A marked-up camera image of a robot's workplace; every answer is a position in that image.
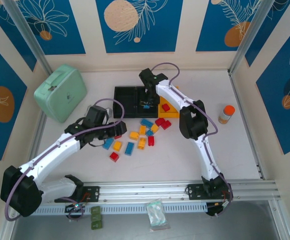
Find small circuit board with wires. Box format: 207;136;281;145
64;201;86;221
206;201;232;219

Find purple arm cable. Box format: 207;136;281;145
4;98;125;222
151;61;235;219

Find white slotted cable duct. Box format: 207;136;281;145
33;202;208;216

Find orange capped bottle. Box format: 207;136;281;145
218;104;236;125

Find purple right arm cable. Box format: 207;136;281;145
151;61;235;219

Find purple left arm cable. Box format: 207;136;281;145
4;98;125;222

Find aluminium frame post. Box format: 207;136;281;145
2;0;53;75
228;0;277;76

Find clear plastic bag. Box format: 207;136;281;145
146;198;172;231

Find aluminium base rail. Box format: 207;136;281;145
42;179;278;205

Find mint green carry case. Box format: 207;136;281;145
33;63;88;124

